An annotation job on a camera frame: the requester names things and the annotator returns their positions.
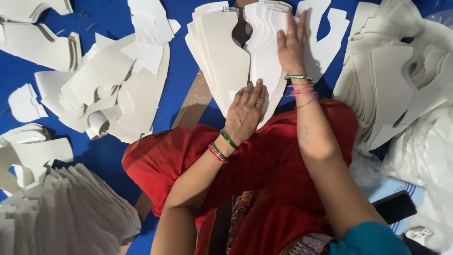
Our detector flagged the person's right hand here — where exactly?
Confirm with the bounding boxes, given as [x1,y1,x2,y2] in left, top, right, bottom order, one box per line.
[277,9,308,76]

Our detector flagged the person's left hand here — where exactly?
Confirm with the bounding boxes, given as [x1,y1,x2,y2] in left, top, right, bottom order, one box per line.
[224,78,268,146]

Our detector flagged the wavy-edged stack of white cutouts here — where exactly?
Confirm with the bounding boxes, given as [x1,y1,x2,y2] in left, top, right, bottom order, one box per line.
[243,0,294,130]

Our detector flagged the fanned stack of white cutouts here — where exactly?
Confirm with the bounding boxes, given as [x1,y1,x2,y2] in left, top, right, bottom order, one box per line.
[185,1,264,119]

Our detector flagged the single notched white cutout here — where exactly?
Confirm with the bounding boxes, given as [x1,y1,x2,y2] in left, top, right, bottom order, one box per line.
[295,0,350,84]

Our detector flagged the pink bangles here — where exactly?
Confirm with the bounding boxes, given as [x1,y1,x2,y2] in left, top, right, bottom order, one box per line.
[287,83,318,98]

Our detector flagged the brown cardboard strip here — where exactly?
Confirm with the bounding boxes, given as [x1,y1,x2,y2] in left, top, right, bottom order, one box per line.
[120,0,264,255]

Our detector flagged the red bangle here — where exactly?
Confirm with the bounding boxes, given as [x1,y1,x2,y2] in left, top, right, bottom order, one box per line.
[207,143,228,165]

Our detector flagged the thin red wrist thread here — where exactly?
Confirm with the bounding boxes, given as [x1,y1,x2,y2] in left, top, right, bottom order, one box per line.
[295,96,318,110]

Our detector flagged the person's red garment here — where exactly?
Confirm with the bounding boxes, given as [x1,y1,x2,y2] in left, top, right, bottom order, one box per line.
[121,99,359,255]

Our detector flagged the big heap of white cutouts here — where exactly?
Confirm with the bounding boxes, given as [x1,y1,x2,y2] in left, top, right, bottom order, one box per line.
[332,0,453,152]

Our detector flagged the perforated white cutouts pile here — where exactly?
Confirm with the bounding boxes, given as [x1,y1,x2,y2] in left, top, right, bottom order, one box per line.
[120,0,181,76]

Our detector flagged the loose heap of white cutouts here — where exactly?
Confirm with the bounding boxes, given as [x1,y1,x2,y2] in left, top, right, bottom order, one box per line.
[34,33,171,144]

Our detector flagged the blue floor mat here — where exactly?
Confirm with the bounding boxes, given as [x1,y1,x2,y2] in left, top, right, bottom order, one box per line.
[0,0,453,255]

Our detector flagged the blue striped white box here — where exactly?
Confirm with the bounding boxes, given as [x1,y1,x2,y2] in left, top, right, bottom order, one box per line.
[361,177,426,236]

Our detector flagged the clear plastic bags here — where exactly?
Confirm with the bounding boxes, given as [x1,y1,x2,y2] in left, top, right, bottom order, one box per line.
[348,9,453,254]

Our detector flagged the black phone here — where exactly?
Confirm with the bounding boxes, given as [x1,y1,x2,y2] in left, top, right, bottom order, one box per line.
[371,190,418,225]

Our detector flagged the person's teal sleeve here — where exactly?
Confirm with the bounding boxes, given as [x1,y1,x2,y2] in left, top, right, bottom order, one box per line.
[328,222,413,255]

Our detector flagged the long row of white cutouts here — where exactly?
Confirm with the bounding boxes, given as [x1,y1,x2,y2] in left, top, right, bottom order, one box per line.
[0,163,142,255]

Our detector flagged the small white printed tag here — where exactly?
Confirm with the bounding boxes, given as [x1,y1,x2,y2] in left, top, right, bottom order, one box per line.
[406,228,434,246]

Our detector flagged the thick stack of white cutouts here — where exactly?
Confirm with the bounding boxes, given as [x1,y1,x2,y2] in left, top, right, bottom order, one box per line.
[0,22,83,72]

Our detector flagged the curled white cutouts pile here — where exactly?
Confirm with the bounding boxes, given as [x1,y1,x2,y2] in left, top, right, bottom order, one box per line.
[0,123,74,197]

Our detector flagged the small white cutout pair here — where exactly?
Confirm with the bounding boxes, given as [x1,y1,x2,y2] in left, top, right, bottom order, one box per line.
[8,83,49,123]

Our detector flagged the flat stack of white cutouts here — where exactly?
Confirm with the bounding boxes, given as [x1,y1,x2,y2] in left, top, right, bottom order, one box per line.
[0,0,74,24]

